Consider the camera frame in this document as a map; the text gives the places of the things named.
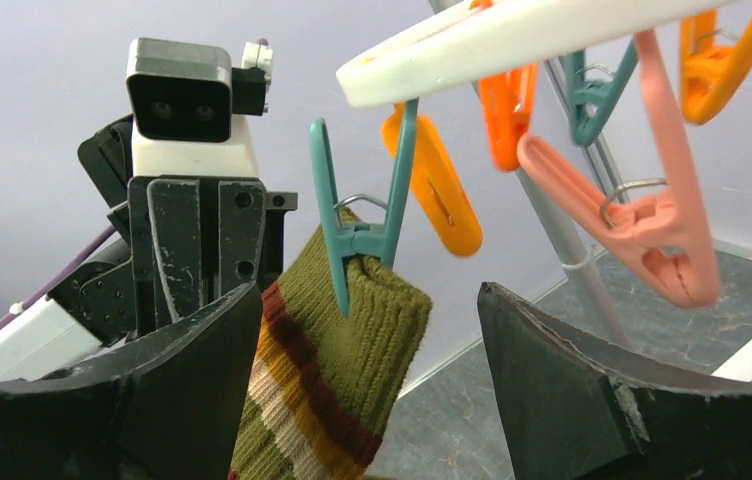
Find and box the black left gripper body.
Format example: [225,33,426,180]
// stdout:
[77,116,298,345]

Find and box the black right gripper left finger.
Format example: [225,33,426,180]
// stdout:
[0,284,262,479]

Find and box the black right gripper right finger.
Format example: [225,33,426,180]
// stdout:
[477,282,752,480]

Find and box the white round clip hanger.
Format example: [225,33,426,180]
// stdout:
[308,0,752,318]

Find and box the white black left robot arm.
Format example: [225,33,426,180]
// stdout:
[0,115,298,382]

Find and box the white drying rack stand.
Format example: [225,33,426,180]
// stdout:
[428,1,752,382]

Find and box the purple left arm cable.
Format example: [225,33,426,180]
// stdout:
[0,223,119,362]

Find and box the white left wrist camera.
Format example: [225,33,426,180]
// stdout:
[125,37,274,178]

